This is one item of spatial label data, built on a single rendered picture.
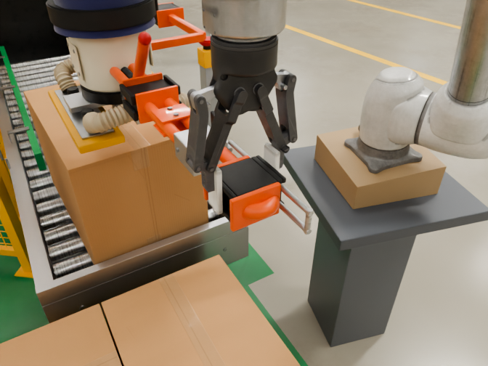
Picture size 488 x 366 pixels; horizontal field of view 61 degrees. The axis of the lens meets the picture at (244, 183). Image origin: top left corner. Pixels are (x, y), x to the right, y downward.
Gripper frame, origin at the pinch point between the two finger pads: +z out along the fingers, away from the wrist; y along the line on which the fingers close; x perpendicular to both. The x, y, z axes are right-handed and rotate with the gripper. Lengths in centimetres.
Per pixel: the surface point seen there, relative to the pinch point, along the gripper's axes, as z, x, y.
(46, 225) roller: 69, -96, 28
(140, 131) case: 27, -70, -5
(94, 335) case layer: 68, -39, 24
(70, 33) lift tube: -8, -53, 10
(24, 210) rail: 63, -100, 33
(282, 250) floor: 122, -84, -72
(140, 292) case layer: 68, -48, 9
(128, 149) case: 27, -62, 1
